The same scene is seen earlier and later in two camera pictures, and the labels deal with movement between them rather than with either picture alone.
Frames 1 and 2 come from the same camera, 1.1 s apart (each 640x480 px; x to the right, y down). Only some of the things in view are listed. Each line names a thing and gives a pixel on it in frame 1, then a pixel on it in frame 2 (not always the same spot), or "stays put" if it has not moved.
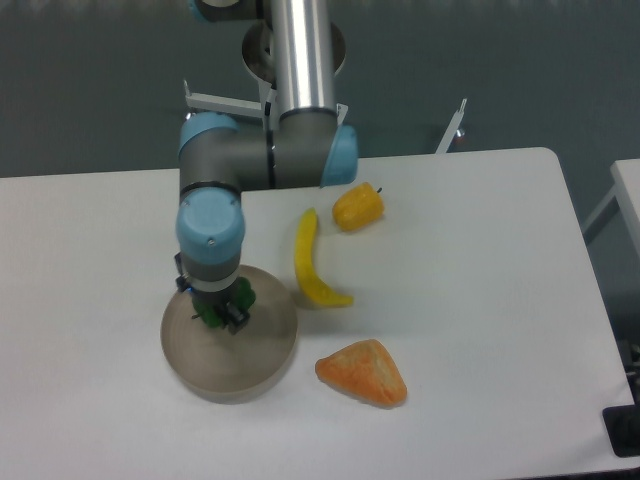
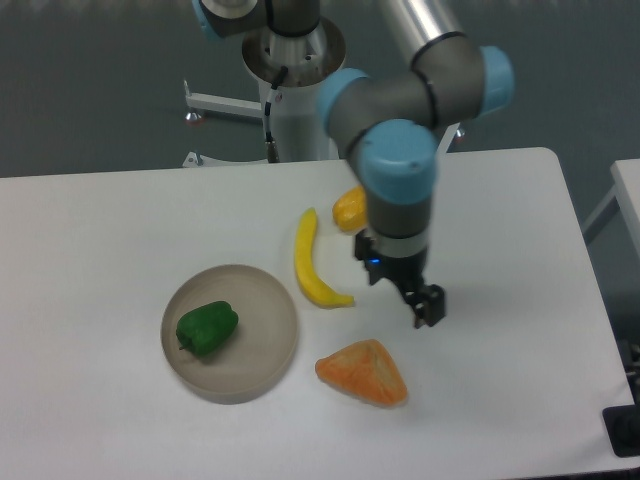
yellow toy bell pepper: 357,207 stays put
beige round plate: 211,364 stays put
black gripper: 228,315 -> 428,302
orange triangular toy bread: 366,368 stays put
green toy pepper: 211,313 -> 205,329
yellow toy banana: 306,265 stays put
